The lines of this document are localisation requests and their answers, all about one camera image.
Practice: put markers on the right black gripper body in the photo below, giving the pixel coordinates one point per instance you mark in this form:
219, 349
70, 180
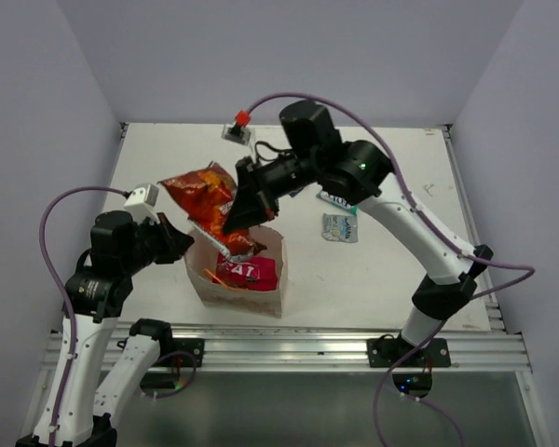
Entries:
280, 177

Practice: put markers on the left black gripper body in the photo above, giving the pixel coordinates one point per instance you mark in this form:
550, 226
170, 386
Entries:
147, 242

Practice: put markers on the orange Doritos chip bag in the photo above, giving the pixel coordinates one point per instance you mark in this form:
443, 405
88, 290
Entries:
207, 195

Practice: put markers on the pink snack bag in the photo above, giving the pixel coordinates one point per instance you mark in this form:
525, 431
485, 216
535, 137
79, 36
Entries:
256, 274

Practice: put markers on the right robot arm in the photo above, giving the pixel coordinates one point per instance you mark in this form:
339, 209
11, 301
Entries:
367, 178

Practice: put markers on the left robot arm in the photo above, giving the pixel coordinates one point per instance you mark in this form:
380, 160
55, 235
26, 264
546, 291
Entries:
84, 406

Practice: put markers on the green Fox's candy bag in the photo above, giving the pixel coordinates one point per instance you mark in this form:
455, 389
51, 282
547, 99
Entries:
334, 200

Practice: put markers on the small silver snack packet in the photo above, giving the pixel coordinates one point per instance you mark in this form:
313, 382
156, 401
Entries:
339, 228

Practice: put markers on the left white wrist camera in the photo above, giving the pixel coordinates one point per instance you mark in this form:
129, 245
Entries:
140, 203

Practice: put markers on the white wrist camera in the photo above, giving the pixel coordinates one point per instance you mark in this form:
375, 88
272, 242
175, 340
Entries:
239, 131
140, 203

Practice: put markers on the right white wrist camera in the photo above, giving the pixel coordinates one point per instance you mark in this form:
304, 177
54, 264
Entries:
239, 131

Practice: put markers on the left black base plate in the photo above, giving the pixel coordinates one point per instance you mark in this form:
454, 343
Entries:
180, 352

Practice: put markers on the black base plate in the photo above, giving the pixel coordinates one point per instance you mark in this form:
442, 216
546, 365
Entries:
384, 351
180, 352

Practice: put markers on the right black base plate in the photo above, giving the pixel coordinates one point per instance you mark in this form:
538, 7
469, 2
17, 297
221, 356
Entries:
384, 351

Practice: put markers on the aluminium mounting rail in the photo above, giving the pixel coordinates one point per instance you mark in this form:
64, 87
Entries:
297, 349

